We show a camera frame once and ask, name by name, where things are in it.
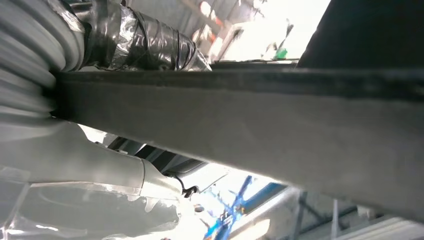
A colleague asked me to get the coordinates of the blue wheeled shelf cart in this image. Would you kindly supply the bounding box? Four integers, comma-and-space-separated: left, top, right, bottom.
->
202, 175, 289, 240

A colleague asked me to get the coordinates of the green plastic bottle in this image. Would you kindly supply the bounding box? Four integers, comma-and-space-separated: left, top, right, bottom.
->
273, 46, 289, 61

